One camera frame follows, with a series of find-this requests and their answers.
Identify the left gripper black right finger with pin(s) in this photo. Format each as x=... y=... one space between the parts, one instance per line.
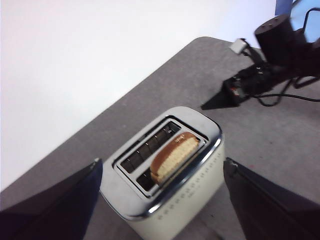
x=275 y=212

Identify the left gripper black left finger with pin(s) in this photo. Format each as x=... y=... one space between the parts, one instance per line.
x=50 y=212

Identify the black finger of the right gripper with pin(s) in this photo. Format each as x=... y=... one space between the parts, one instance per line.
x=220 y=100

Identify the brown seeded bread slice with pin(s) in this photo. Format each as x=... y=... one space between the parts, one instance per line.
x=172 y=160

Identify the cream two-slot toaster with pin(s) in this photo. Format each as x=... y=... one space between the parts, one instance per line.
x=190 y=200

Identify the blue panel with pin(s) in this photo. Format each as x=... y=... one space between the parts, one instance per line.
x=298 y=15

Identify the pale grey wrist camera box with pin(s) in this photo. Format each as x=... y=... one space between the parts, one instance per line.
x=238 y=46

